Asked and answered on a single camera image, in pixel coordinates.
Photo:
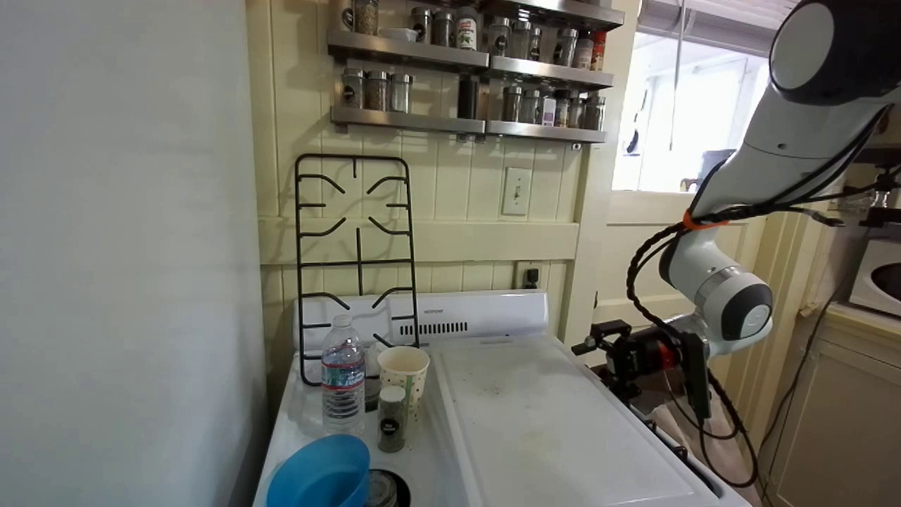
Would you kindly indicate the white gas stove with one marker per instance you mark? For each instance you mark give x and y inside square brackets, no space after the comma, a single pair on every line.
[426,467]

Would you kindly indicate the black wall plug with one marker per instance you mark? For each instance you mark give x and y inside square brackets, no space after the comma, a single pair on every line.
[530,277]

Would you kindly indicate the metal spice rack shelf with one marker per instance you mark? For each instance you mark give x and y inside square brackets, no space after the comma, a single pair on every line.
[509,67]

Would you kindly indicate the black loose stove grate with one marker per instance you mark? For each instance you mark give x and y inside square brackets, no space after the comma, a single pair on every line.
[353,235]

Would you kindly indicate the white plastic chopping board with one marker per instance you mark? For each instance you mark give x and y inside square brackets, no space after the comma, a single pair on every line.
[536,428]

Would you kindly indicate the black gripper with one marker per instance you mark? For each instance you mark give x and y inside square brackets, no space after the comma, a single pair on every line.
[630,356]

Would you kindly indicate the white light switch plate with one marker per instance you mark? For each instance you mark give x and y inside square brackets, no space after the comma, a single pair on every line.
[515,191]

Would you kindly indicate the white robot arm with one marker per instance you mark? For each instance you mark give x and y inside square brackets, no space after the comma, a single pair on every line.
[833,67]

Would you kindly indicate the white microwave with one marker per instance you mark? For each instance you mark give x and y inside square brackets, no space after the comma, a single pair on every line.
[877,281]

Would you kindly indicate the white refrigerator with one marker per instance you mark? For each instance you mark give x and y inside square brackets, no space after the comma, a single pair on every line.
[131,298]

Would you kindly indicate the small grey shaker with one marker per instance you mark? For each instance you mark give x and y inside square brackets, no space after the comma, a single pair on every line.
[391,416]

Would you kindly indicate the white paper cup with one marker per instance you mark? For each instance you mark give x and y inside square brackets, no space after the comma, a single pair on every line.
[402,373]

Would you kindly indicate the clear plastic water bottle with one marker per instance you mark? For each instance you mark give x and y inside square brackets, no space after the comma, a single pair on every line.
[343,373]

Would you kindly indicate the blue plastic bowl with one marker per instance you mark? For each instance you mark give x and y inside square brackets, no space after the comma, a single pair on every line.
[329,470]

